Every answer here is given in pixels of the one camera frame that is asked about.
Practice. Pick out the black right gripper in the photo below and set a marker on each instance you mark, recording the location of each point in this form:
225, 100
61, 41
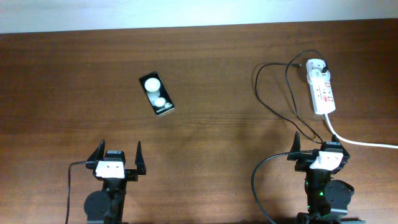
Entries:
305, 160

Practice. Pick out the white power strip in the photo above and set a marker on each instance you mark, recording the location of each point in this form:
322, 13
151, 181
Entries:
322, 95

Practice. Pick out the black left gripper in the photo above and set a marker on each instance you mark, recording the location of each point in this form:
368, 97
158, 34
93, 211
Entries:
132, 174

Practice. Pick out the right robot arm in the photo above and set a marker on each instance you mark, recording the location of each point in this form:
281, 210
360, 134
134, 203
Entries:
327, 198

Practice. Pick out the black Samsung flip phone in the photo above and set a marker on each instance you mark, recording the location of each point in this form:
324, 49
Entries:
156, 93

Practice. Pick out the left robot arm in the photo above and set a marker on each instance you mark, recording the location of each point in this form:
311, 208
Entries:
106, 205

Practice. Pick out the white USB charger adapter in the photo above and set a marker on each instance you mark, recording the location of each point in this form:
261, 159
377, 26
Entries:
317, 71

